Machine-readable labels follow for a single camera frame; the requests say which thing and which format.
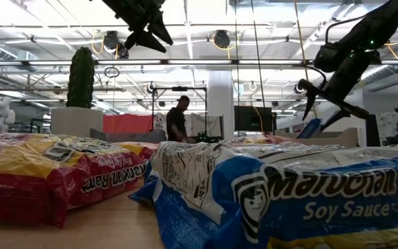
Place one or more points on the blue Maruchan ramen packet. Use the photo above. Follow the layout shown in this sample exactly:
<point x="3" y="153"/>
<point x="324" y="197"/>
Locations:
<point x="289" y="200"/>
<point x="310" y="129"/>

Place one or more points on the black upright panel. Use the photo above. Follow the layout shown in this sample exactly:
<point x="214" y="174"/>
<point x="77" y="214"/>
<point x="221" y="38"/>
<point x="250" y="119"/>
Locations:
<point x="372" y="133"/>

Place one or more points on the white patterned cloth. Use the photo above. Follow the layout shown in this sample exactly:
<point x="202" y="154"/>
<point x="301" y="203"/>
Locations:
<point x="389" y="122"/>

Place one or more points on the colourful floral cloth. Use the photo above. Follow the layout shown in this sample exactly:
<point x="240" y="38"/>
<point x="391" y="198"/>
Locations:
<point x="159" y="122"/>

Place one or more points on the light grey bin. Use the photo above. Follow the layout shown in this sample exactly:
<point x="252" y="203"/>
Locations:
<point x="337" y="138"/>

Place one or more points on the long ceiling light bar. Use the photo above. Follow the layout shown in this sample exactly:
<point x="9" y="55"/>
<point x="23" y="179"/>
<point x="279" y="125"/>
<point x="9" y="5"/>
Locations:
<point x="199" y="62"/>

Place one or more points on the dark grey bin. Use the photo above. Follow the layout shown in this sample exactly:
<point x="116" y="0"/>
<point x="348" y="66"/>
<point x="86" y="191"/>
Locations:
<point x="130" y="136"/>

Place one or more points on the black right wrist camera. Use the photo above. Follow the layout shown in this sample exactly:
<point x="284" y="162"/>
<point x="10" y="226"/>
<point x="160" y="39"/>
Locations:
<point x="328" y="57"/>

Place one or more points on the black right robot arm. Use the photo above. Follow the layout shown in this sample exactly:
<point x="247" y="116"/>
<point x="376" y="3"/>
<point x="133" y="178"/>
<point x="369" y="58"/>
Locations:
<point x="385" y="20"/>

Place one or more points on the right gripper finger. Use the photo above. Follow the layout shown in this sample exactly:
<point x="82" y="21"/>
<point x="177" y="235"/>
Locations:
<point x="310" y="103"/>
<point x="333" y="117"/>

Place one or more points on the black monitor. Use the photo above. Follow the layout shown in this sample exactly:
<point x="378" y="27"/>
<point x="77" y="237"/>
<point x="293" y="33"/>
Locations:
<point x="251" y="119"/>

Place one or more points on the red Maruchan ramen packet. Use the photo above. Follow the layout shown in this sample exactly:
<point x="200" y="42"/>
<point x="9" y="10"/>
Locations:
<point x="254" y="140"/>
<point x="29" y="173"/>

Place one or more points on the green cactus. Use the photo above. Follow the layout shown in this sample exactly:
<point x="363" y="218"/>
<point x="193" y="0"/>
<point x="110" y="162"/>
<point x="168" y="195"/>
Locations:
<point x="81" y="79"/>

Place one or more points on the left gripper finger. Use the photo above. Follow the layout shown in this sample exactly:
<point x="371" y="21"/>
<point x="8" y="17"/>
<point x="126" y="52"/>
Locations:
<point x="159" y="29"/>
<point x="147" y="39"/>

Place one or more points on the white building column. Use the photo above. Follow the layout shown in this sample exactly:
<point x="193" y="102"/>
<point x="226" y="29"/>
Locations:
<point x="220" y="103"/>

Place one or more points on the white robot figure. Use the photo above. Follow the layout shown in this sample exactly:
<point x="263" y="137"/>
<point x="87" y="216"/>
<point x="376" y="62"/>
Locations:
<point x="0" y="115"/>

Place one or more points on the black frame rig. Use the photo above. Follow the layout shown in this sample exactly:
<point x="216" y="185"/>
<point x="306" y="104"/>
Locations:
<point x="180" y="89"/>

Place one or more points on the white hexagonal planter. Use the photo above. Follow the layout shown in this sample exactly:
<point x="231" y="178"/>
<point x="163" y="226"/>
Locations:
<point x="76" y="121"/>

